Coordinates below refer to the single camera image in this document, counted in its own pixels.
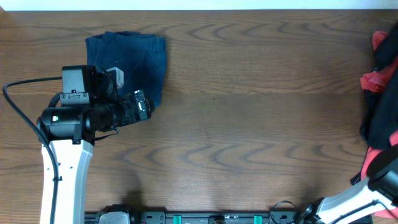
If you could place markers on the black polo shirt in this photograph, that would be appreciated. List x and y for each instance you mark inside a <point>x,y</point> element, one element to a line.
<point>384,120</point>

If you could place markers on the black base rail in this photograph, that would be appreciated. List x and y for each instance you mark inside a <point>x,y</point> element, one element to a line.
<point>157,217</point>

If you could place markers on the folded dark blue shorts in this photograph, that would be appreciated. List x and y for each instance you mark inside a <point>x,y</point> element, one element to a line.
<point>142,58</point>

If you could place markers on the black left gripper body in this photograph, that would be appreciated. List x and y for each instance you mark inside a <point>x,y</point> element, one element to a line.
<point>140,106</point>

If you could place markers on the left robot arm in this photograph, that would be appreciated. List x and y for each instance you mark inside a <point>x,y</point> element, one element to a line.
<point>89,103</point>

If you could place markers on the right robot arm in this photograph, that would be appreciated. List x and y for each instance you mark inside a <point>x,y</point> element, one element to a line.
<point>375,193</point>

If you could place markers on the red shirt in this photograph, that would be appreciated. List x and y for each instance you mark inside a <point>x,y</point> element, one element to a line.
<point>373,84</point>

